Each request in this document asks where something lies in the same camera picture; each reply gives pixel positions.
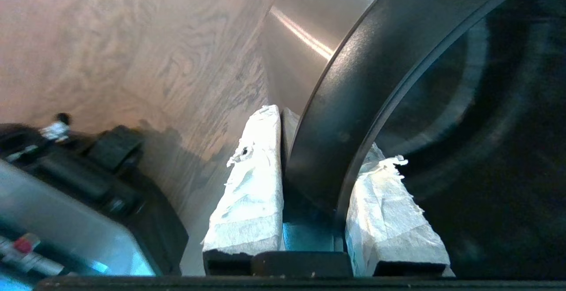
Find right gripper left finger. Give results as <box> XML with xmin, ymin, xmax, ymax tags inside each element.
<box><xmin>203</xmin><ymin>104</ymin><xmax>285</xmax><ymax>276</ymax></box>

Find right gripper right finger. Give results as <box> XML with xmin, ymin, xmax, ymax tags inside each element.
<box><xmin>282</xmin><ymin>107</ymin><xmax>454</xmax><ymax>278</ymax></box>

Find steel bin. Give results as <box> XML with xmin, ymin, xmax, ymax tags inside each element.
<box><xmin>259</xmin><ymin>0</ymin><xmax>566</xmax><ymax>234</ymax></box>

